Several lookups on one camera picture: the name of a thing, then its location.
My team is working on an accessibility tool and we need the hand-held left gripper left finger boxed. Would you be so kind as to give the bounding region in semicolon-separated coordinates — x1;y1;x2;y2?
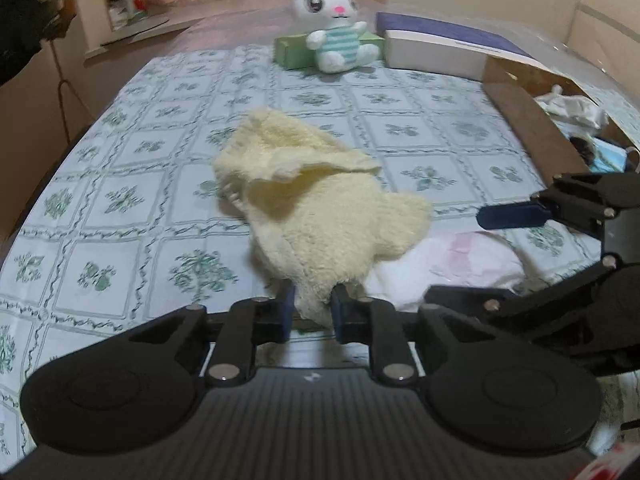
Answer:
129;280;296;387

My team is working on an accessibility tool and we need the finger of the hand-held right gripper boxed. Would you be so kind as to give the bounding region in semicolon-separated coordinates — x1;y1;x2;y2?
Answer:
425;257;640;331
476;172;640;238

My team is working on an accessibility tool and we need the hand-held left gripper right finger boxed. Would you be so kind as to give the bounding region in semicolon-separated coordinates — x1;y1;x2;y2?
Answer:
332;285;501;385

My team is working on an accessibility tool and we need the pale yellow fluffy towel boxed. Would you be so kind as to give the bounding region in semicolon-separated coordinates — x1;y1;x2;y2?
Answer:
212;107;433;328

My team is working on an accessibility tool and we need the brown cardboard box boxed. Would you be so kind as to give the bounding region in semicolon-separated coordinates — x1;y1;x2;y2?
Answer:
481;55;640;183

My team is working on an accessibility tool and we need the blue face mask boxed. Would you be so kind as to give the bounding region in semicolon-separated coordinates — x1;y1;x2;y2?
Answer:
587;139;640;174

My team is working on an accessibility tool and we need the white and pink cloth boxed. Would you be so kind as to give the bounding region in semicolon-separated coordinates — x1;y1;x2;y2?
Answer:
370;232;531;311

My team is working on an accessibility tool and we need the dark cloth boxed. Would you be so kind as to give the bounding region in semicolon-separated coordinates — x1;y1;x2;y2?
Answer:
570;135;599;164

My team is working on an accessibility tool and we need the white crumpled cloth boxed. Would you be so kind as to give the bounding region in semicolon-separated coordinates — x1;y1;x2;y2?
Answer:
535;85;610;129

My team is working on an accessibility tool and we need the blue and white flat box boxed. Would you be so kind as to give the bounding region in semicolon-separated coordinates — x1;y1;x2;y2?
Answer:
376;11;541;81

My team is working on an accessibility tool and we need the green floral printed tablecloth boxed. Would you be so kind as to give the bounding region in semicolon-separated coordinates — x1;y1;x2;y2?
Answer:
0;42;640;461

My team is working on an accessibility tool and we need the green cardboard box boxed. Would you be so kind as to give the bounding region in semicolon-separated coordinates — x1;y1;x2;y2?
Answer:
273;30;386;70

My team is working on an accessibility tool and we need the white plush rabbit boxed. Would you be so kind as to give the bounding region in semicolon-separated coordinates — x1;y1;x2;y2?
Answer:
278;0;385;74

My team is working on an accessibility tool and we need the large black puffer jacket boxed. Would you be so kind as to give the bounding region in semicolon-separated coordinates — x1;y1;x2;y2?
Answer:
0;0;76;86

